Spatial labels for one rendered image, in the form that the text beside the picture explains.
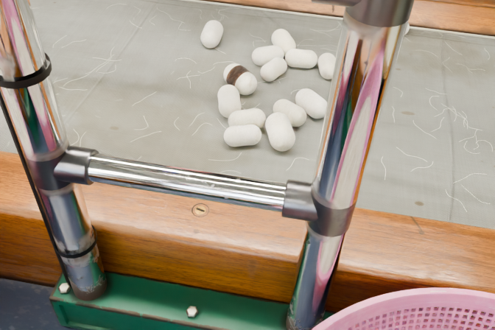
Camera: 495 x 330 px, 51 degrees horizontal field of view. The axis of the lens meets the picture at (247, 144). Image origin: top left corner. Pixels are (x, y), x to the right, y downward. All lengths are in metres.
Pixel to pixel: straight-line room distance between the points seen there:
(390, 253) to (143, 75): 0.29
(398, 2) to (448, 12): 0.46
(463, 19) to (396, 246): 0.35
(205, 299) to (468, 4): 0.45
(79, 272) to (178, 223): 0.07
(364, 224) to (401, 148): 0.12
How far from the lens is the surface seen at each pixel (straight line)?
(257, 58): 0.51
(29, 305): 0.44
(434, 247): 0.36
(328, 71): 0.51
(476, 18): 0.65
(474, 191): 0.45
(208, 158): 0.42
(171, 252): 0.35
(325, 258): 0.28
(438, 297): 0.34
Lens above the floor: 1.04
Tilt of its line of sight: 44 degrees down
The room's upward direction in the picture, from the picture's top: 3 degrees clockwise
